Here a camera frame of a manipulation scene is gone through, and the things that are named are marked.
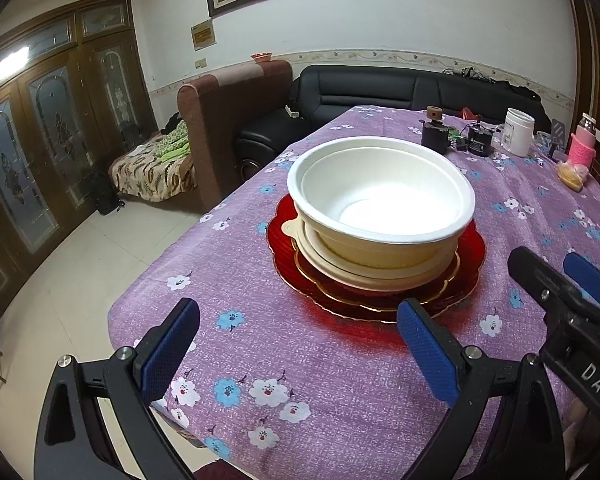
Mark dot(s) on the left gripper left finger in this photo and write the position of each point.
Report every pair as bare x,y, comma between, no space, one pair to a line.
73,440

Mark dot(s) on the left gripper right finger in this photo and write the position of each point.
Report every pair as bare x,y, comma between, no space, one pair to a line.
525,441

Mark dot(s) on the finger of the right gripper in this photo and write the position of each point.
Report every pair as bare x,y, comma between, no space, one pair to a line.
584,273
545,274

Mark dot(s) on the cream plastic bowl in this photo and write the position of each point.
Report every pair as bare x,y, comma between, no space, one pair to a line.
385,268

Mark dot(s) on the white foam bowl large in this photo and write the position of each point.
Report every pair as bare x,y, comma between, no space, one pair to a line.
381,190

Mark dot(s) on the small red scalloped plate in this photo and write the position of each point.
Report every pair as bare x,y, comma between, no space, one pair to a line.
374,300

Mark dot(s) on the bagged pastry snack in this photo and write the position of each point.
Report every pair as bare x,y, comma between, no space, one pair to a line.
572,175

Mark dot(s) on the pink knit-sleeved thermos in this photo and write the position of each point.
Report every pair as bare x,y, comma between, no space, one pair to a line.
582,147

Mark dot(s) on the grey phone stand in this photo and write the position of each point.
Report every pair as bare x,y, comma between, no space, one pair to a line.
557,138

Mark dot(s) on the white plastic jar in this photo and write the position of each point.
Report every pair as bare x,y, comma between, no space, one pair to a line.
517,132

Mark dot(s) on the black jar with label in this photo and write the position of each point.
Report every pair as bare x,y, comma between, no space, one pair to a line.
480,139

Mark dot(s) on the black pot with cork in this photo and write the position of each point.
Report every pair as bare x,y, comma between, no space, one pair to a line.
435,134

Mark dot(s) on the red plastic bag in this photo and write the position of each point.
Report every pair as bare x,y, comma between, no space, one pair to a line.
467,114

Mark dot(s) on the black leather sofa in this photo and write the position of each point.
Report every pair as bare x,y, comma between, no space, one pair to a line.
323,92

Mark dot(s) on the patterned bed cushion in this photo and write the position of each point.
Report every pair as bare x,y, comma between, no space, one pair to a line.
142,173

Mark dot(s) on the wooden glass door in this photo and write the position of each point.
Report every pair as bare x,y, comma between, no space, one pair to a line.
72,99

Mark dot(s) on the brown armchair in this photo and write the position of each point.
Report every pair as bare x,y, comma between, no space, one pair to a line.
215,106

